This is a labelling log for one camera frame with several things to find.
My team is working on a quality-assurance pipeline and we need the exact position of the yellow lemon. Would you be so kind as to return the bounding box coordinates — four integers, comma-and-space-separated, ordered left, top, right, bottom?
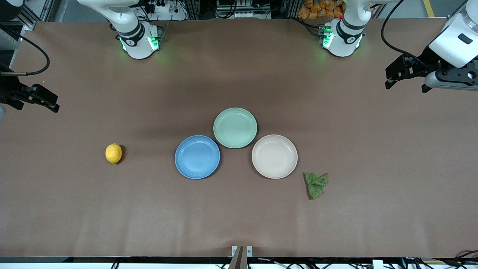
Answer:
105, 143, 122, 165

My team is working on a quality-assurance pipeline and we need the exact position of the green lettuce leaf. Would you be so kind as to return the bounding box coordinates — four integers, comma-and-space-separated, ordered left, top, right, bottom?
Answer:
303, 172, 329, 200

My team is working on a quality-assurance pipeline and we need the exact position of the orange packaged goods pile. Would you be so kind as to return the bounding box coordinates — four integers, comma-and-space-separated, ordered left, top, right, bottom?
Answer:
298, 0, 346, 20

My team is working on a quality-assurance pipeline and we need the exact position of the beige round plate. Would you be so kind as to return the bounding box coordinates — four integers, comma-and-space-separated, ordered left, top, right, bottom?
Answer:
252, 134, 298, 179

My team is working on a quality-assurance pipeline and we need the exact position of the white power strip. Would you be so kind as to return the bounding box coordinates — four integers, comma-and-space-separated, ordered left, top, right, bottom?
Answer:
144, 0, 187, 21

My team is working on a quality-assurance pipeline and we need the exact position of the blue round plate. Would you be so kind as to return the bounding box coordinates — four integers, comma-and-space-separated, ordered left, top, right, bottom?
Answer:
175, 135, 221, 180

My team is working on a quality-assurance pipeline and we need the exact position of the pale green round plate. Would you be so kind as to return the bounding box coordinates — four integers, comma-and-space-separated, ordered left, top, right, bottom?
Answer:
213, 108, 258, 149

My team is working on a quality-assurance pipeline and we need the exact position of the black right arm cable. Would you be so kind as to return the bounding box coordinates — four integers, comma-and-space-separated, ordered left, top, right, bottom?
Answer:
0, 23, 50, 76

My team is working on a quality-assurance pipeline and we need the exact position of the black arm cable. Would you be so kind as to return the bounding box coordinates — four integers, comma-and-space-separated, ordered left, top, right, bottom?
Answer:
0, 23, 50, 76
381, 0, 430, 69

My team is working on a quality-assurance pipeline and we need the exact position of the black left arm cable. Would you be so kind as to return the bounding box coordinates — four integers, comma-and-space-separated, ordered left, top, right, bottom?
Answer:
381, 0, 430, 69

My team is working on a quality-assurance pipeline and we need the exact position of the aluminium frame profile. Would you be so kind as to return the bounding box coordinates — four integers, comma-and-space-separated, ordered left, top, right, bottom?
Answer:
17, 0, 53, 31

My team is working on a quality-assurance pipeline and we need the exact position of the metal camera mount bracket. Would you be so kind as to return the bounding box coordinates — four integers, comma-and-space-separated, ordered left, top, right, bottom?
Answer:
232, 245, 254, 269

